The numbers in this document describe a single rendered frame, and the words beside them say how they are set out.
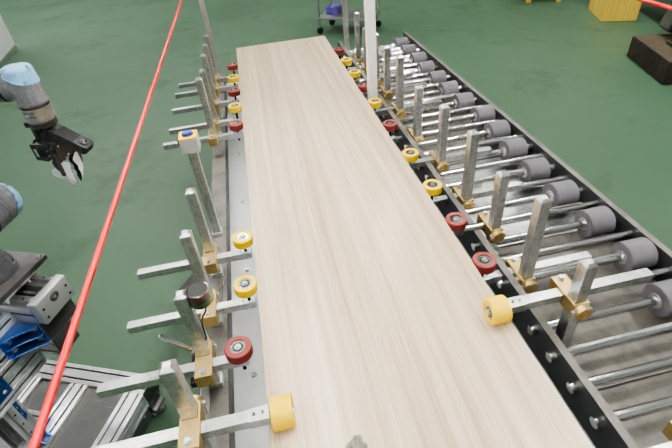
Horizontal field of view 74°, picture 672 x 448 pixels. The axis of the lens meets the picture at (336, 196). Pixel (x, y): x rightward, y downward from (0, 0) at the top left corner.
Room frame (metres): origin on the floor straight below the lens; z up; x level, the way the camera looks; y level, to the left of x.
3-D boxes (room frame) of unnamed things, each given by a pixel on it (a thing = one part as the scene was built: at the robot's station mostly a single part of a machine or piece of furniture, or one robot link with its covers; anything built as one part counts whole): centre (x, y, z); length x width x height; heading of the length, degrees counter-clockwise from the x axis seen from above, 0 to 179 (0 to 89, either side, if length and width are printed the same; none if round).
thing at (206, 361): (0.83, 0.44, 0.85); 0.14 x 0.06 x 0.05; 9
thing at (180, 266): (1.30, 0.57, 0.81); 0.44 x 0.03 x 0.04; 99
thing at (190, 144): (1.60, 0.56, 1.18); 0.07 x 0.07 x 0.08; 9
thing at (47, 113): (1.18, 0.79, 1.54); 0.08 x 0.08 x 0.05
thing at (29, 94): (1.18, 0.80, 1.61); 0.09 x 0.08 x 0.11; 82
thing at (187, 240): (1.10, 0.48, 0.90); 0.04 x 0.04 x 0.48; 9
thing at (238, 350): (0.83, 0.33, 0.85); 0.08 x 0.08 x 0.11
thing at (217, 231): (1.60, 0.56, 0.93); 0.05 x 0.05 x 0.45; 9
